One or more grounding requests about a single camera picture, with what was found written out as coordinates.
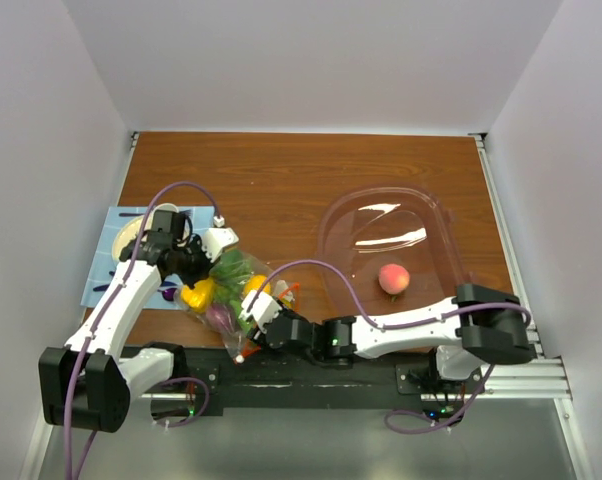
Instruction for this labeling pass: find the clear zip top bag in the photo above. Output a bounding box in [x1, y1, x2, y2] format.
[174, 252, 271, 364]

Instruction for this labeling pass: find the pink fake peach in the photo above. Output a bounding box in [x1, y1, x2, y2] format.
[378, 263, 410, 295]

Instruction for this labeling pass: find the pink transparent plastic tub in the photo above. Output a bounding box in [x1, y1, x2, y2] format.
[316, 184, 472, 316]

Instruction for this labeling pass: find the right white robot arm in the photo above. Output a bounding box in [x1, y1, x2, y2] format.
[241, 284, 536, 393]

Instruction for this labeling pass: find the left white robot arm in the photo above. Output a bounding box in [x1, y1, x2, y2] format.
[38, 210, 225, 433]

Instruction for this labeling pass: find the yellow fake bell pepper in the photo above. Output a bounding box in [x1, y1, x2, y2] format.
[179, 278, 216, 314]

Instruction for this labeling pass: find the dark green fake pepper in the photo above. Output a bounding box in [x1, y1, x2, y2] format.
[210, 249, 254, 303]

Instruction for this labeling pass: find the yellow fake lemon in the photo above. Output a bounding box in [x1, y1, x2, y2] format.
[242, 274, 271, 298]

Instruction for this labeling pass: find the purple spoon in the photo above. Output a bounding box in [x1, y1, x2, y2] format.
[82, 270, 178, 309]

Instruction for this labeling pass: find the grey cup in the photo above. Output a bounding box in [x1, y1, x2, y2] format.
[155, 203, 179, 213]

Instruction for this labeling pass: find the cream floral plate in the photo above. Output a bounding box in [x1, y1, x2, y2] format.
[111, 214, 143, 264]

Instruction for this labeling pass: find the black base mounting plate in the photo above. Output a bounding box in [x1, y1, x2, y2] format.
[147, 347, 485, 419]

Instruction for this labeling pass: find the blue checked cloth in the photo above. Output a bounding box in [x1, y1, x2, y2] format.
[81, 206, 214, 310]

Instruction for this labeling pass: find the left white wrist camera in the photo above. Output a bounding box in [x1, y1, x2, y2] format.
[201, 215, 239, 263]

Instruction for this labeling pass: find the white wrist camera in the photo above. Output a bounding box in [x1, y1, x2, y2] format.
[201, 215, 239, 263]
[238, 290, 285, 333]

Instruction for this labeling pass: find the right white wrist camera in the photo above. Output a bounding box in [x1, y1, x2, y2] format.
[238, 290, 285, 333]

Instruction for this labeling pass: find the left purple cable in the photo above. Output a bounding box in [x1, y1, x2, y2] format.
[63, 181, 225, 480]

